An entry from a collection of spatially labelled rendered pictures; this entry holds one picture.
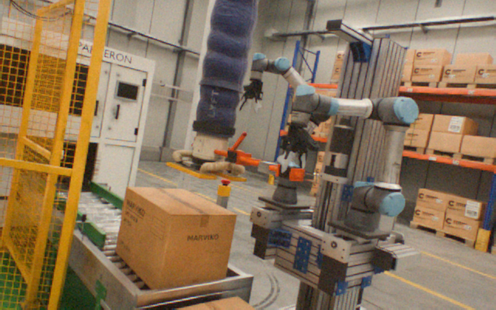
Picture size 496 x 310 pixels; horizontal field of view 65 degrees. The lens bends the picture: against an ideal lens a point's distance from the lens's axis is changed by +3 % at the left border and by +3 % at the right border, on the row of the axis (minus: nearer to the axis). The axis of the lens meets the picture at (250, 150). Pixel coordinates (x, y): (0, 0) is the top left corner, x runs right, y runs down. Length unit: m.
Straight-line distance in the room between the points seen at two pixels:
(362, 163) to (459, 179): 7.98
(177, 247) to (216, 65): 0.92
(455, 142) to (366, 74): 6.64
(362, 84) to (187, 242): 1.26
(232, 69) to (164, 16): 10.15
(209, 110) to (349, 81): 0.84
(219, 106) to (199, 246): 0.73
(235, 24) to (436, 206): 7.41
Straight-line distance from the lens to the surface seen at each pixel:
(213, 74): 1.91
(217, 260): 2.14
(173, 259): 1.99
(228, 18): 1.95
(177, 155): 2.06
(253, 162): 1.67
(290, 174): 1.49
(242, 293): 2.26
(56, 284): 2.59
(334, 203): 2.13
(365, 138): 2.15
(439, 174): 10.20
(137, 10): 11.61
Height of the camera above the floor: 1.41
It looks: 3 degrees down
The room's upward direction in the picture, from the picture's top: 10 degrees clockwise
